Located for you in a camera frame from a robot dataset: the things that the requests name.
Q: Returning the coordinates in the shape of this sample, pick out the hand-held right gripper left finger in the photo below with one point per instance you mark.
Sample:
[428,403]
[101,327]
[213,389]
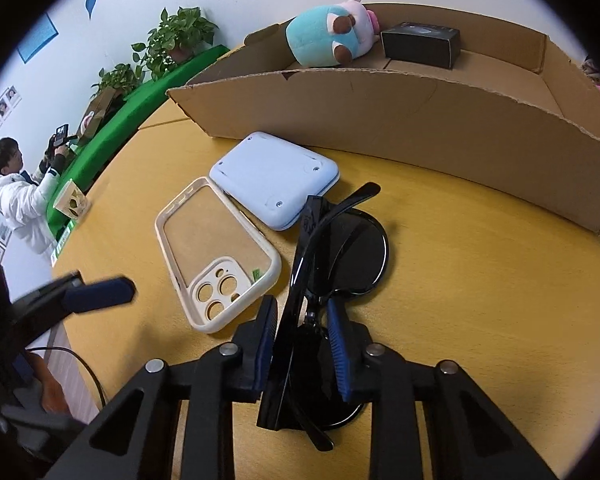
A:
[265,345]

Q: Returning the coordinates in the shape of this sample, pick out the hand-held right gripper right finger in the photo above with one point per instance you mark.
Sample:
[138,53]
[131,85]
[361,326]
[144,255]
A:
[337,355]

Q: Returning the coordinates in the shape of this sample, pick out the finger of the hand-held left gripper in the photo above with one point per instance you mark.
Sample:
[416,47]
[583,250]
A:
[100,294]

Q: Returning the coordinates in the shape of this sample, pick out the black sunglasses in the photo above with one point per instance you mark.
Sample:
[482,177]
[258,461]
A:
[350,250]

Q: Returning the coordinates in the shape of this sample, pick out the cream phone case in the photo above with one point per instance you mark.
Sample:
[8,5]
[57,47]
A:
[210,230]

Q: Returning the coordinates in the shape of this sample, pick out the light blue plastic device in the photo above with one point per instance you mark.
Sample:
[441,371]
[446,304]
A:
[270,175]

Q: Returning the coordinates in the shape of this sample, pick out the torn cardboard box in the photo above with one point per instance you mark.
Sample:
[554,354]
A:
[380,120]

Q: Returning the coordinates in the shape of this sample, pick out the green white card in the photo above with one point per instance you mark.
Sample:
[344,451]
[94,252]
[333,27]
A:
[62,245]

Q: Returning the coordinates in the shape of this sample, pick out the small patterned box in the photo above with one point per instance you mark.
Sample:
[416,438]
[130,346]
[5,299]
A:
[72,202]

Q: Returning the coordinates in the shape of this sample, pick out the brown paper bag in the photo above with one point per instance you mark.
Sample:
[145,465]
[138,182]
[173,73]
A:
[97,110]

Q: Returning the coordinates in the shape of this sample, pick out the green partition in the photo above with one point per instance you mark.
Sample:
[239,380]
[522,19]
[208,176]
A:
[130,110]

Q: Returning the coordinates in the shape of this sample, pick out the green potted plant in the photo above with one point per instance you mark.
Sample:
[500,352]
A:
[120,77]
[180,30]

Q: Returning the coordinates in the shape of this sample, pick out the teal pink plush toy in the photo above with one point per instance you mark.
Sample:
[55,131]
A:
[310,35]

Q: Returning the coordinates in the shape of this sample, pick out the small black box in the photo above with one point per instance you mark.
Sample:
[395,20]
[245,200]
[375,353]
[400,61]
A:
[420,45]

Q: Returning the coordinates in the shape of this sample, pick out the blue wall poster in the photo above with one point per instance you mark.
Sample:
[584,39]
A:
[37,37]

